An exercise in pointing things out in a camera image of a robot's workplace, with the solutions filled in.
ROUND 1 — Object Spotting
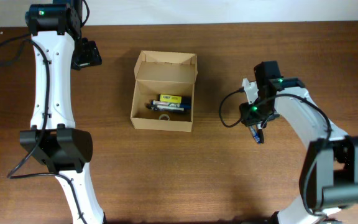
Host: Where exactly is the blue ballpoint pen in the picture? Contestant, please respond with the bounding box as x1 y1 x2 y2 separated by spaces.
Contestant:
249 126 260 144

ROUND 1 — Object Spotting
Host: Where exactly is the blue whiteboard marker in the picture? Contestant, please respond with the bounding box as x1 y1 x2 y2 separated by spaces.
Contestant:
151 100 191 110

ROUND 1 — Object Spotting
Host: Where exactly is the cardboard box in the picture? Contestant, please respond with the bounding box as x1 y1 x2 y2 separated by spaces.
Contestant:
131 50 198 132

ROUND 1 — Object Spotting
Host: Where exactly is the black whiteboard marker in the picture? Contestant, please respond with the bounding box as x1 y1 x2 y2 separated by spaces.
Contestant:
145 104 186 113

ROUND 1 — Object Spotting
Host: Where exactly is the yellow highlighter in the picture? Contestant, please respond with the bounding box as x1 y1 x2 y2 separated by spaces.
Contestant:
158 94 192 105

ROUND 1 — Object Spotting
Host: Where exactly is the yellow tape roll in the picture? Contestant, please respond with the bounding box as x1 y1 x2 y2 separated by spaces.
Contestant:
158 114 170 121

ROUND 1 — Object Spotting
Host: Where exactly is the black permanent marker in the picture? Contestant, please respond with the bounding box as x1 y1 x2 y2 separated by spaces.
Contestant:
257 128 264 144

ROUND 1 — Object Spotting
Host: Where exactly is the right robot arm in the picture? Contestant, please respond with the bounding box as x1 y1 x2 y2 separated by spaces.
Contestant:
239 61 358 223

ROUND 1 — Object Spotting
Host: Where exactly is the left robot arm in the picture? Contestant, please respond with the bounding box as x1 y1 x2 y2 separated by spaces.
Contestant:
20 1 106 223

